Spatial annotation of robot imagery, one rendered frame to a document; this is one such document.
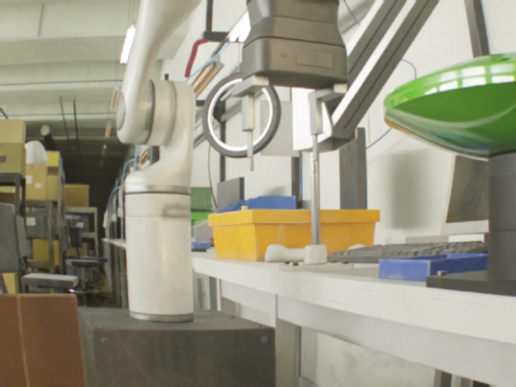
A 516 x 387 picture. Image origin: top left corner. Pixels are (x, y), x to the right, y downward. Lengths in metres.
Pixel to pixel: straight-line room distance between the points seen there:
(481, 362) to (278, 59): 0.33
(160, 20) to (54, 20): 8.37
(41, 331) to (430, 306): 0.39
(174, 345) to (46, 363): 0.21
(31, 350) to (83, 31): 8.56
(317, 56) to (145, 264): 0.47
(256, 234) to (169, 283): 0.62
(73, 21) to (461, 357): 8.77
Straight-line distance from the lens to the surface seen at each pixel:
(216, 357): 0.84
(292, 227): 1.52
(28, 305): 0.67
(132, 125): 0.90
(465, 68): 0.40
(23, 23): 9.29
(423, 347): 0.72
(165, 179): 0.89
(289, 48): 0.49
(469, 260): 0.69
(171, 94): 0.91
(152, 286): 0.89
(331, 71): 0.50
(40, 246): 9.03
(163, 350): 0.82
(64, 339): 0.70
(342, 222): 1.56
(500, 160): 0.48
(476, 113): 0.42
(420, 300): 0.61
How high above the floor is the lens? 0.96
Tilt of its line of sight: 4 degrees up
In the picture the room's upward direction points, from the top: straight up
